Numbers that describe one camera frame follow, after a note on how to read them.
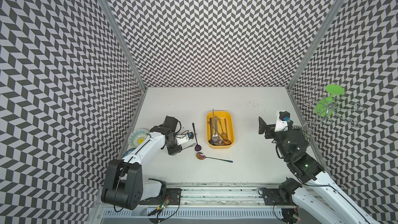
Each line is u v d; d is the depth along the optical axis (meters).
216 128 0.97
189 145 0.89
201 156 0.85
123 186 0.41
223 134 0.94
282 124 0.59
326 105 0.70
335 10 0.74
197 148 0.89
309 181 0.49
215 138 0.92
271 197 0.74
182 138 0.76
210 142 0.90
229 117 0.96
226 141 0.89
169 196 0.72
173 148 0.76
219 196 0.76
